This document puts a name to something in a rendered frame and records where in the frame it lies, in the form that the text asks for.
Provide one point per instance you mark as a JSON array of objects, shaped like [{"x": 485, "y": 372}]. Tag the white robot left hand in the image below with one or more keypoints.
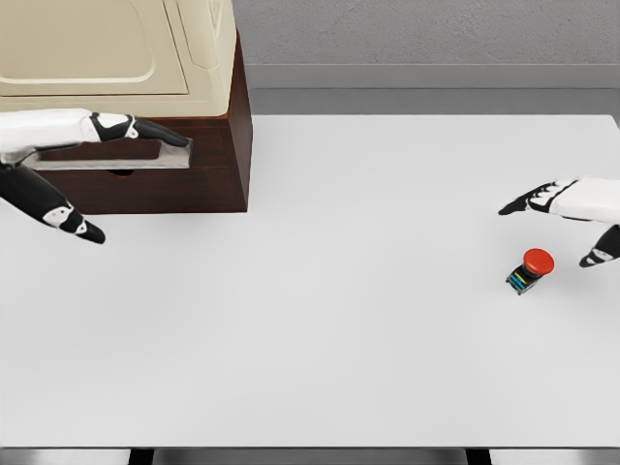
[{"x": 53, "y": 128}]

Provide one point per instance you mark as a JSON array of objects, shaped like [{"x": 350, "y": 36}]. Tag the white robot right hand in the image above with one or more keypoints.
[{"x": 588, "y": 198}]

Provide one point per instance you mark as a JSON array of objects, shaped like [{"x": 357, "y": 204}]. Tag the brown and cream cabinet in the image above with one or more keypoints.
[{"x": 239, "y": 145}]

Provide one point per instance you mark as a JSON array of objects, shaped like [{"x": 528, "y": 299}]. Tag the red push-button switch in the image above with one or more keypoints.
[{"x": 537, "y": 261}]

